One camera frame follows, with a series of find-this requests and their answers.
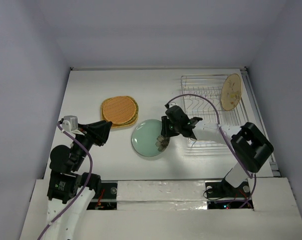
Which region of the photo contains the yellow green woven plate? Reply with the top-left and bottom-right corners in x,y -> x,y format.
103,96 -> 140,126

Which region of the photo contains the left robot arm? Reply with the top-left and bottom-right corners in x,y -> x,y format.
38,115 -> 112,240

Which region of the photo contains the white foam strip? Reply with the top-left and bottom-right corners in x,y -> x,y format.
116,180 -> 207,211

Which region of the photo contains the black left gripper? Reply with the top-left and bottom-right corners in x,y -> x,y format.
72,118 -> 112,169

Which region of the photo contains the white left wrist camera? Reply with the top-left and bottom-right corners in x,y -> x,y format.
61,115 -> 79,133

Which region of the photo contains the small orange woven plate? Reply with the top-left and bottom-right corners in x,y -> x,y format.
101,96 -> 137,124

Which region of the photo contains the green ceramic flower plate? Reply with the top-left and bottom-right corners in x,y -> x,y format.
131,119 -> 170,157

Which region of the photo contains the metal wire dish rack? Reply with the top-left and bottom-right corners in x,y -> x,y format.
180,73 -> 251,152

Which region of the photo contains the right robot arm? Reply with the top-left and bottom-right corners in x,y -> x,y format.
161,105 -> 274,200

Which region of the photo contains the beige ceramic bird plate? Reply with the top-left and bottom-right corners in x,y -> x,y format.
220,73 -> 242,111

